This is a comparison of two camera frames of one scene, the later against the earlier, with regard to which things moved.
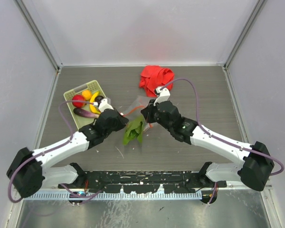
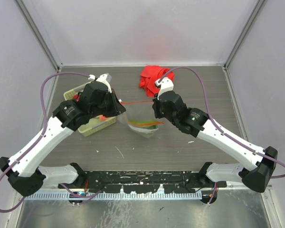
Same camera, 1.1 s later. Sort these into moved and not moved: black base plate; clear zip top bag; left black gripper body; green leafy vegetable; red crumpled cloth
Moved: green leafy vegetable; clear zip top bag; left black gripper body
Not moved: red crumpled cloth; black base plate
